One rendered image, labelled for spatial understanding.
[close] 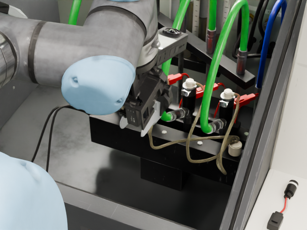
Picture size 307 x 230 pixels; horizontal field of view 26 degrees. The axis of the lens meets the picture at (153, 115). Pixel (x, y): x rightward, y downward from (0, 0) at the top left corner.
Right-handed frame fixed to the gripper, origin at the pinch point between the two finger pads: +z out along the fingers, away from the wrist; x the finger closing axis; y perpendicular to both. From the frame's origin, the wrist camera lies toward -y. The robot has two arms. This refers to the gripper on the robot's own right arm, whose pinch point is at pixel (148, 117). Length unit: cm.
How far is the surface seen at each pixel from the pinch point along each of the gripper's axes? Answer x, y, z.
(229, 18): 5.0, -21.3, -4.5
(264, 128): 16.0, -13.9, 12.9
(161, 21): -16.6, -36.2, 21.9
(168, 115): -0.9, -8.3, 11.6
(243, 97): 8.3, -23.1, 19.6
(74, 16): -18.1, -9.0, -7.0
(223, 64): 1.5, -28.9, 19.1
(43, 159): -32, -3, 43
